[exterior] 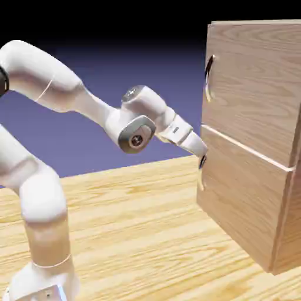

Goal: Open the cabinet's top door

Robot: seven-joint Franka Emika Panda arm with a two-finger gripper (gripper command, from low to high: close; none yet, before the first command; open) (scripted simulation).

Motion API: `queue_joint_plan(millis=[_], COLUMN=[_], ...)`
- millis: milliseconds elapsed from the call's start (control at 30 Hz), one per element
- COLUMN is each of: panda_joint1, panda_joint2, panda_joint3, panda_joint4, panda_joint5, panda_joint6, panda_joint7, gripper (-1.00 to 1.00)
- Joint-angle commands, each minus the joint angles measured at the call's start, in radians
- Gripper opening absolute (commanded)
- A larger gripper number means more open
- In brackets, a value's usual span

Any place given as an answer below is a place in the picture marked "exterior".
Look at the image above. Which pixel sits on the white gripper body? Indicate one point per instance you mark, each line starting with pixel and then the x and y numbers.
pixel 194 143

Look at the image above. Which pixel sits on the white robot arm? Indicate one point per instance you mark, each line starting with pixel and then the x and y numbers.
pixel 47 80

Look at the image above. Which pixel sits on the light wood cabinet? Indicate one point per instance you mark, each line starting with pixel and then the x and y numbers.
pixel 249 141

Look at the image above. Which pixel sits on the light wood cabinet door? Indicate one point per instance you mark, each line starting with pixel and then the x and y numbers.
pixel 239 197
pixel 251 91

